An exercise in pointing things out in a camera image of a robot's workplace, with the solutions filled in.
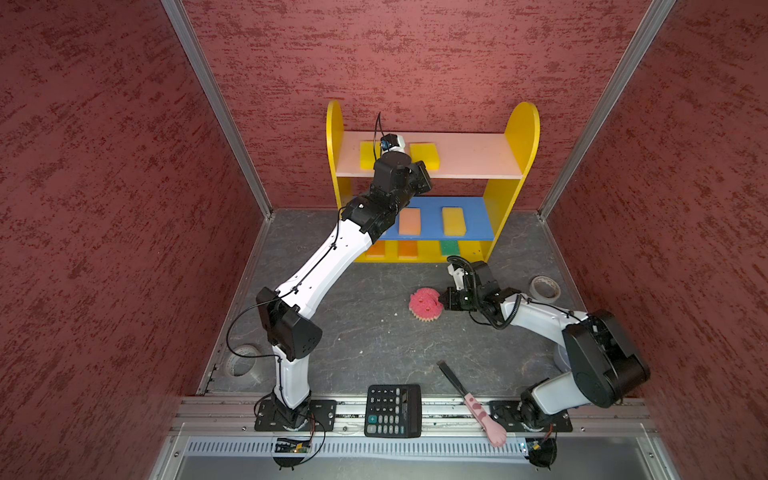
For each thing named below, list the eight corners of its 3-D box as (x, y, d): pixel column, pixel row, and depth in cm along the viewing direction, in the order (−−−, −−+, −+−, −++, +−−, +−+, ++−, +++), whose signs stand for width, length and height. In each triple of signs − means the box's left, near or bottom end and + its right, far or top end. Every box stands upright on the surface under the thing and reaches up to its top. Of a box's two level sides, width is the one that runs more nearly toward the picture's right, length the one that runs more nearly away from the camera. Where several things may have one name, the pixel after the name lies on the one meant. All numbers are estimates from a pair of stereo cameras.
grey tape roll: (227, 379, 81) (220, 375, 78) (237, 349, 87) (231, 344, 83) (256, 379, 81) (250, 375, 78) (264, 349, 87) (259, 344, 84)
